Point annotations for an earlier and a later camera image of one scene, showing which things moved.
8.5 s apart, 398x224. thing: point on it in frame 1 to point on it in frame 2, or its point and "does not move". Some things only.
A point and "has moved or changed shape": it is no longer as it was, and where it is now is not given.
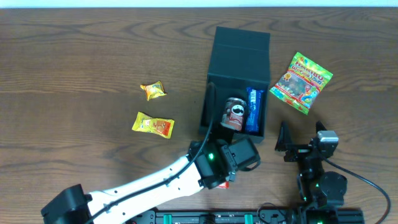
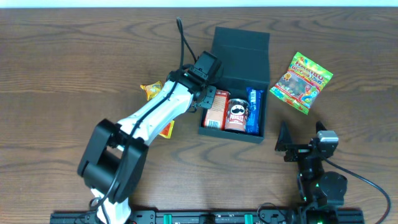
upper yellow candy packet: x=153 y=90 does not move
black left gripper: x=226 y=134 to x=208 y=96
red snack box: x=226 y=186 to x=216 y=115
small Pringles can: x=234 y=112 has moved or changed shape
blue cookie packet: x=255 y=99 does not move
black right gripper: x=285 y=144 does not move
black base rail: x=252 y=216 does not move
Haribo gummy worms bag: x=301 y=84 does not move
